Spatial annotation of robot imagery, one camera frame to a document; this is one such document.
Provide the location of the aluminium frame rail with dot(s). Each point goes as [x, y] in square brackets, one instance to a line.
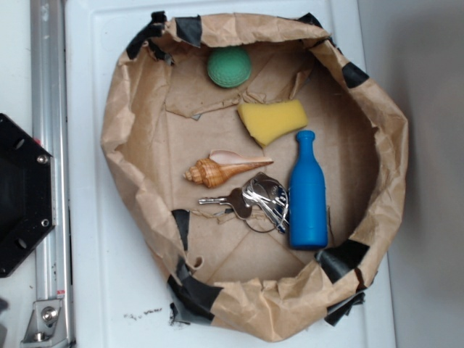
[49, 116]

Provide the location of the yellow sponge wedge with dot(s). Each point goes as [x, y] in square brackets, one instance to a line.
[268, 122]

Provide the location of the silver key bunch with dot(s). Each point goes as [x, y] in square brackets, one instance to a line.
[261, 191]

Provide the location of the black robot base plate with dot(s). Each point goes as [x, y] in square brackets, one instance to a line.
[26, 195]

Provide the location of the metal corner bracket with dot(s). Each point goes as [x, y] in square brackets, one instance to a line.
[46, 327]

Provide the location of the blue plastic bottle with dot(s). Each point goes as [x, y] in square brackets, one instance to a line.
[307, 198]

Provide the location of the brown paper bin liner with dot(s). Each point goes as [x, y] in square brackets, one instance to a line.
[163, 113]

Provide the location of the white plastic tray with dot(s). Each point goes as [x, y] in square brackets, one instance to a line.
[120, 296]

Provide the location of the green foam ball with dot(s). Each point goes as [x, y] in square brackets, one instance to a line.
[229, 67]

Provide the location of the brown spiral seashell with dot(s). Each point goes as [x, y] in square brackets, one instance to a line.
[220, 166]

